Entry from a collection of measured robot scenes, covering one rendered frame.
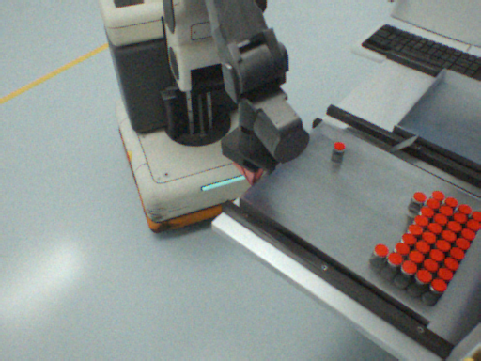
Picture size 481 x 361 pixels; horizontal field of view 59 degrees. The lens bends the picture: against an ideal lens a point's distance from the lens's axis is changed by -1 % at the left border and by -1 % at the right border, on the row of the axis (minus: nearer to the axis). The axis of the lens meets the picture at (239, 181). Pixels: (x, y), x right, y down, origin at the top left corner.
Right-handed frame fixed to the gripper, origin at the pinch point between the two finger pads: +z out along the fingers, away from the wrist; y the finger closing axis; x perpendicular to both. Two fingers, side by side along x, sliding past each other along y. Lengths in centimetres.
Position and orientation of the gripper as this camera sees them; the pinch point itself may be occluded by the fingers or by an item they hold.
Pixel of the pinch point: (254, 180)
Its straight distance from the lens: 76.9
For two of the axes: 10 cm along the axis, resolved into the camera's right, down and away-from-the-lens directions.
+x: 6.4, -5.8, 5.0
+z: 0.0, 6.6, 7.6
